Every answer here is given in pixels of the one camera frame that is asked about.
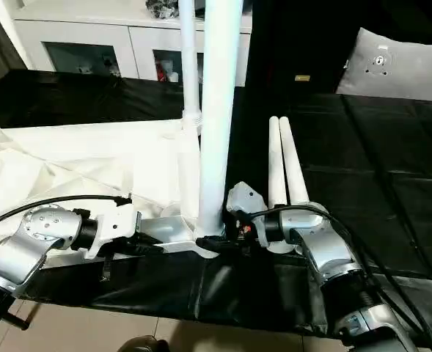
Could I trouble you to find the white plastic table leg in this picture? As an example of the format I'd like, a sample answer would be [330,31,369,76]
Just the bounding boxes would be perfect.
[177,0,203,137]
[277,116,313,215]
[197,0,245,240]
[268,116,296,254]

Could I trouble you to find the light grey pillow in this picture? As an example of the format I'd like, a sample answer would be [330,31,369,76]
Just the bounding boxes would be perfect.
[334,28,432,103]

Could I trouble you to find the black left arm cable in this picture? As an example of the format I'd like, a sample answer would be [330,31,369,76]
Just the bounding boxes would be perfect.
[0,193,133,237]

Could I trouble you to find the black work mat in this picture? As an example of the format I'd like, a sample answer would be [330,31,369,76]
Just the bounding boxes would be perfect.
[0,70,432,332]

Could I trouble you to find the white plastic table top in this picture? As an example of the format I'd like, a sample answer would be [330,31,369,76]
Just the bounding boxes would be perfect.
[0,120,225,259]

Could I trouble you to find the white glass-door cabinet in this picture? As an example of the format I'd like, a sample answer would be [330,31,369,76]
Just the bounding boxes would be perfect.
[12,0,253,86]

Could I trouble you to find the dark robot body part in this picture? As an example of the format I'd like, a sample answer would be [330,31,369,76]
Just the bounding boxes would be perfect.
[119,335,169,352]

